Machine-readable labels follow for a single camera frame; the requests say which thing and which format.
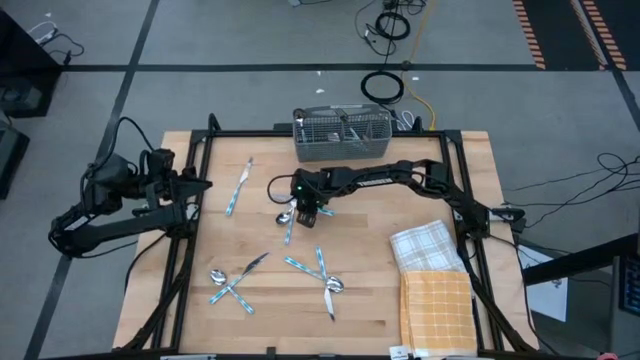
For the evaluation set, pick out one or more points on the white paper sheet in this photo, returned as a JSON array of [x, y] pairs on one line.
[[550, 300]]

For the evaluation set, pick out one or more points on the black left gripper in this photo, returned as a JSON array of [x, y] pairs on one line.
[[160, 180]]

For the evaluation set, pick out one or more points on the black desk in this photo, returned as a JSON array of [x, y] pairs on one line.
[[575, 262]]

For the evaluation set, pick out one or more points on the black box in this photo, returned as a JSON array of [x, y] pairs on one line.
[[10, 155]]

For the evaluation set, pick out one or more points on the white plaid cloth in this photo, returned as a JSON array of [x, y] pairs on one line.
[[425, 247]]

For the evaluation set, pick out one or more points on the grey plastic cutlery basket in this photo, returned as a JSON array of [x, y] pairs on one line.
[[345, 152]]

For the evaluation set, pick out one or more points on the black mat orange-striped edges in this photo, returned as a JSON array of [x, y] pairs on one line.
[[565, 40]]

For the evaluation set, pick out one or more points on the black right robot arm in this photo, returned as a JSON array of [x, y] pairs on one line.
[[380, 177]]

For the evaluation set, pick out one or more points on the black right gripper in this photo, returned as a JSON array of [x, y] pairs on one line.
[[307, 187]]

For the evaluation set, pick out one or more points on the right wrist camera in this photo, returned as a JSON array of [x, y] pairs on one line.
[[306, 218]]

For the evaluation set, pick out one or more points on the white label box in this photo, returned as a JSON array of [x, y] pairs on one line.
[[399, 353]]

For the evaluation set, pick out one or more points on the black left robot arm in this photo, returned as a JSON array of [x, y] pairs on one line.
[[125, 227]]

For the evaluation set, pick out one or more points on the orange plaid cloth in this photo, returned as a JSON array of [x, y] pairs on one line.
[[437, 312]]

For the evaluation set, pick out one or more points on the black cabinet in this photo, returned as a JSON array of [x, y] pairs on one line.
[[25, 75]]

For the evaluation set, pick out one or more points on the red object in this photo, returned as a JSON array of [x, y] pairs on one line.
[[608, 357]]

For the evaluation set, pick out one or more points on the dark screen device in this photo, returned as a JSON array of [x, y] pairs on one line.
[[631, 285]]

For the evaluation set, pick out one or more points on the small black floor puck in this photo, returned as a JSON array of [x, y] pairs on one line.
[[407, 65]]

